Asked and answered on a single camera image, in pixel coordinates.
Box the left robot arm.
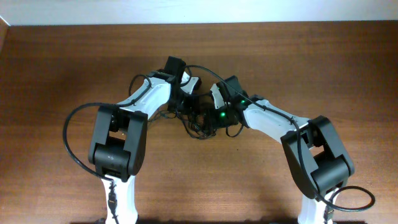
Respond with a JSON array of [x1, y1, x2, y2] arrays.
[[88, 57, 200, 223]]

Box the black usb cables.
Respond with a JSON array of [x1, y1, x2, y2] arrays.
[[149, 105, 245, 140]]

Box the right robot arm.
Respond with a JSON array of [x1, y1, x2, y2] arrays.
[[206, 76, 354, 223]]

